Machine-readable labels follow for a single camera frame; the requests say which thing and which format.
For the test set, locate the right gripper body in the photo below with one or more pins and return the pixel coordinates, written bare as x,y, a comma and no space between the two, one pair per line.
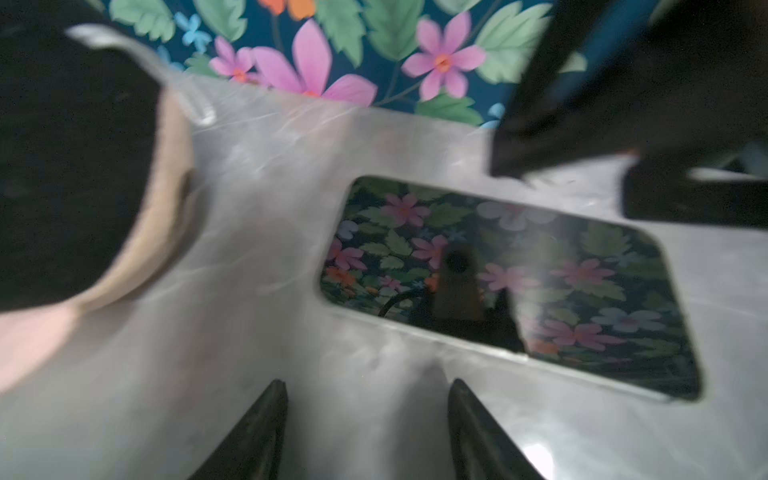
690,87

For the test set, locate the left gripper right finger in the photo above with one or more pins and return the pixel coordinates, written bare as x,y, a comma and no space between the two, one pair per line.
480,448

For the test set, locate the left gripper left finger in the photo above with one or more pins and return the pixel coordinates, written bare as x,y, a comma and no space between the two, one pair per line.
253,448

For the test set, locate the black phone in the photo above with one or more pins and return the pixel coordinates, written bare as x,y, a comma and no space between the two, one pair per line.
585,295

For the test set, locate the doll with blue cloth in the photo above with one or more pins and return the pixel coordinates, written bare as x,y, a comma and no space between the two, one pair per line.
98,178

